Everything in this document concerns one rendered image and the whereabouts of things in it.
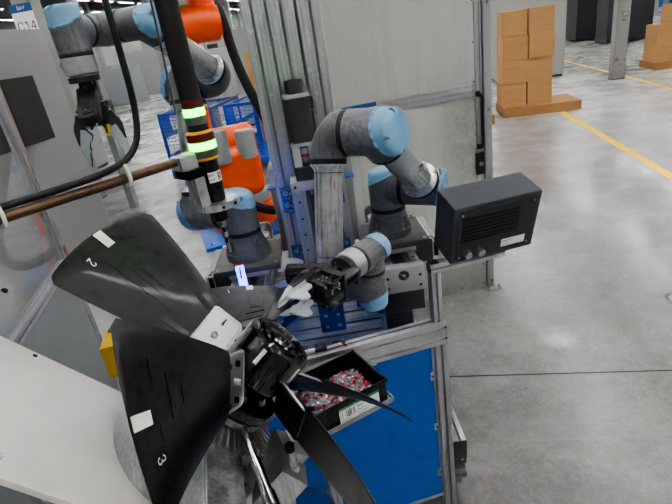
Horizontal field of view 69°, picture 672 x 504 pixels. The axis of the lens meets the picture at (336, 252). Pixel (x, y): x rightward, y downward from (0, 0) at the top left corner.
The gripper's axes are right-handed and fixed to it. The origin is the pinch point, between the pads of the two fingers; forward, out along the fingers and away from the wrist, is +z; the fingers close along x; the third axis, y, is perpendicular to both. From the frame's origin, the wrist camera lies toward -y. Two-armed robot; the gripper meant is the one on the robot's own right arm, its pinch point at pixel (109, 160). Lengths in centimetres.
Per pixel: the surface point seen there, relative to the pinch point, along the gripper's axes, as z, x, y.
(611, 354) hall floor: 148, -194, 39
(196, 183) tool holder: -3, -23, -54
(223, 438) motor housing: 36, -17, -68
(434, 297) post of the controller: 53, -77, -16
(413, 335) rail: 65, -70, -15
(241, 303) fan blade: 29, -24, -36
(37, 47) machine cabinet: -47, 114, 401
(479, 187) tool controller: 23, -93, -15
